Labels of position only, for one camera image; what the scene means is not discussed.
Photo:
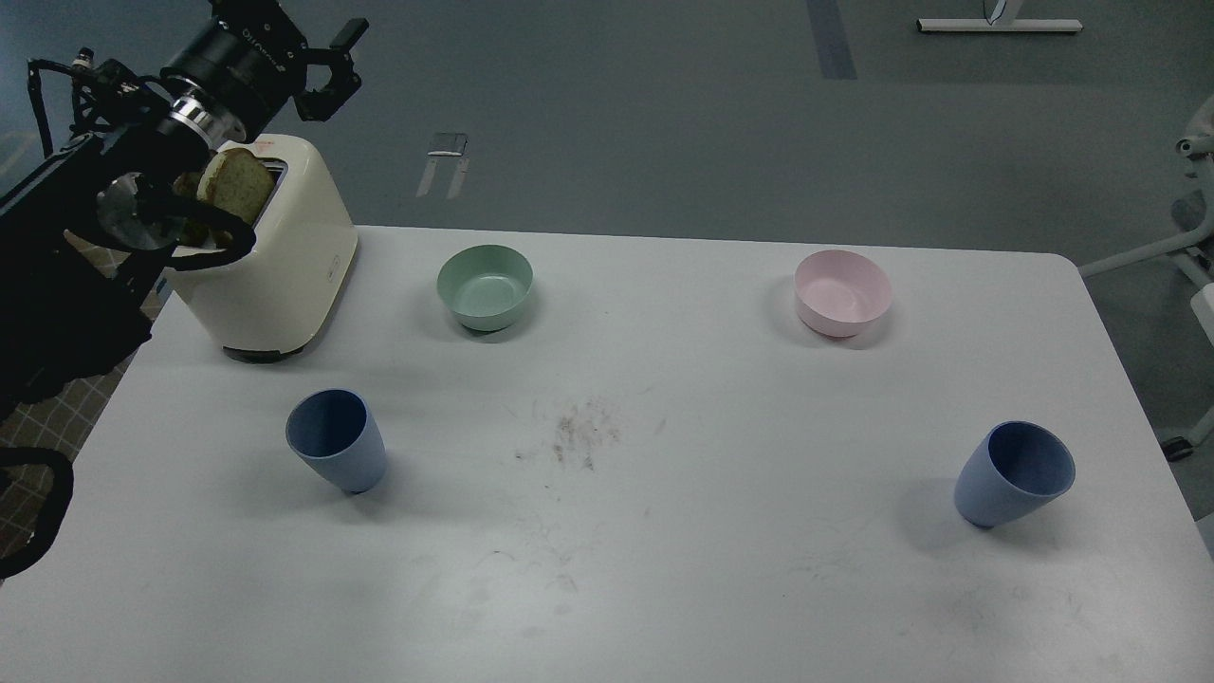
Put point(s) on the cream white toaster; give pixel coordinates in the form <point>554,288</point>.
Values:
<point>275,300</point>

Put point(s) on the white stand base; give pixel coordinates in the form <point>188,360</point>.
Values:
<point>1003,18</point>

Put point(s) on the blue cup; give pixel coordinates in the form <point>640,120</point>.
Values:
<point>1018,468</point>
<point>336,434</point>

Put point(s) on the front toast slice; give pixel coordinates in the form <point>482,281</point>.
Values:
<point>237,182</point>

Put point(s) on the black left-side robot arm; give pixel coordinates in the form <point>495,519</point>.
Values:
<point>174,177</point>

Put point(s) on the pink bowl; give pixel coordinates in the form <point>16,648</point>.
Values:
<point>840,293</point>

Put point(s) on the toast slice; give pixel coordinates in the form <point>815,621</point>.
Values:
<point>237,182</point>
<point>195,234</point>

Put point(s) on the rear toast slice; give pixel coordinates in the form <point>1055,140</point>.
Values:
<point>195,234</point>

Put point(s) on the green bowl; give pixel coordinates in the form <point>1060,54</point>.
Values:
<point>486,288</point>

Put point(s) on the white chair frame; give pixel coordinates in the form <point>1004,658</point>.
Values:
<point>1190,249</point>

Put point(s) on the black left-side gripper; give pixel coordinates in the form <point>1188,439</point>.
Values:
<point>250,60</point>

